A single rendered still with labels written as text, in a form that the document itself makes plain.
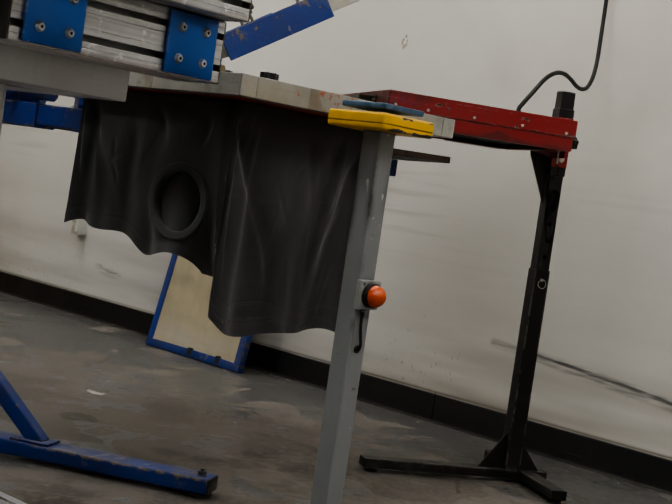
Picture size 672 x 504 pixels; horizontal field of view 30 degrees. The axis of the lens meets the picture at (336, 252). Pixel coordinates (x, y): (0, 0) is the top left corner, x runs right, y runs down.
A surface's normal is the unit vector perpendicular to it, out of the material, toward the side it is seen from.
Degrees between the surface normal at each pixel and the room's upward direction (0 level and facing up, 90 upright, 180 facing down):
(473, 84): 90
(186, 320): 78
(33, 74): 90
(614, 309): 90
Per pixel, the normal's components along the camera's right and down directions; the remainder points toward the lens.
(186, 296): -0.62, -0.25
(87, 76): 0.75, 0.15
